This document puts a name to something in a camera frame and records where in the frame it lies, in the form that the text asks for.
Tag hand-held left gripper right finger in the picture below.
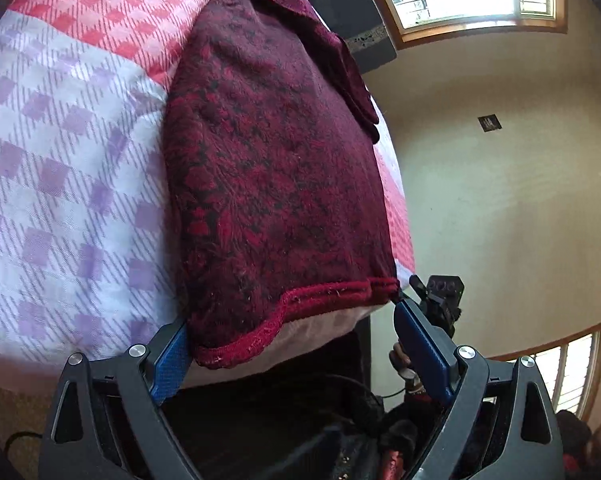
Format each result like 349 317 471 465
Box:
393 299 566 480

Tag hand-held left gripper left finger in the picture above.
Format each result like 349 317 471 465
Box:
39 319 204 480

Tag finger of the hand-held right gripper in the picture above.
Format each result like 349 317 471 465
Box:
409 274 431 307

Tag red black patterned knit garment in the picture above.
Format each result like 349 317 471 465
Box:
161 0 400 371

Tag person's right hand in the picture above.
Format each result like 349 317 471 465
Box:
389 339 422 397

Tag small wooden framed window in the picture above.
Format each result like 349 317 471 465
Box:
491 319 601 423

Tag pink and white patterned bedsheet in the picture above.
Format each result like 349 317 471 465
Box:
0 0 416 391

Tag dark sofa with patterned trim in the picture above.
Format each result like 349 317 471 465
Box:
280 0 399 73

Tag black cable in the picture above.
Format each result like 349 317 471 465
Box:
1 430 46 461

